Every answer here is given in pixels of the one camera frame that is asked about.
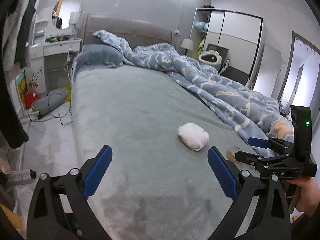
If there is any brown tape roll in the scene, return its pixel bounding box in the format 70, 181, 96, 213
226, 146, 240, 164

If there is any white fluffy ball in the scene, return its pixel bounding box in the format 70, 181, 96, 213
177, 122, 209, 151

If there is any person right hand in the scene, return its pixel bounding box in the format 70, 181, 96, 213
288, 177, 319, 217

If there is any blue cloud-pattern duvet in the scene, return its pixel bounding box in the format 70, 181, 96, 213
93, 30, 294, 142

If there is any grey-green bed blanket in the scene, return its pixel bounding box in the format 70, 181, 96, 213
72, 66, 251, 239

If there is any grey room door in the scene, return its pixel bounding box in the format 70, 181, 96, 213
278, 32, 319, 109

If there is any white clothes rack base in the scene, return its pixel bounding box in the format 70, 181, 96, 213
8, 169, 37, 181

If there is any yellow plastic bag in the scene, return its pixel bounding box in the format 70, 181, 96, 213
62, 86, 72, 103

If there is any black hanging coat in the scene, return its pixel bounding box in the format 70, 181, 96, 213
1, 0, 37, 149

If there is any white cloud-shaped pet bed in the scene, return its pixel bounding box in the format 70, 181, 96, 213
198, 50, 222, 68

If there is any red box on floor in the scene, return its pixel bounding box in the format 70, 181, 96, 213
24, 93, 39, 109

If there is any white wardrobe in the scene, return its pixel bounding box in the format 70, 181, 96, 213
190, 8, 265, 87

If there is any blue-grey pillow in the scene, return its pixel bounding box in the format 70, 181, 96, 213
75, 44, 124, 71

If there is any bedside table lamp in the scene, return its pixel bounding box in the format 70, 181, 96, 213
180, 38, 194, 55

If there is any white dressing table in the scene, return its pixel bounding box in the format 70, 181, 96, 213
25, 8, 82, 95

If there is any grey upholstered headboard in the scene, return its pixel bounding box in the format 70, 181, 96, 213
78, 14, 173, 48

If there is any black floor cable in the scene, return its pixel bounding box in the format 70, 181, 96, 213
28, 92, 74, 126

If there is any round wall mirror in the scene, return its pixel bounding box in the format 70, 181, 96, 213
52, 0, 82, 29

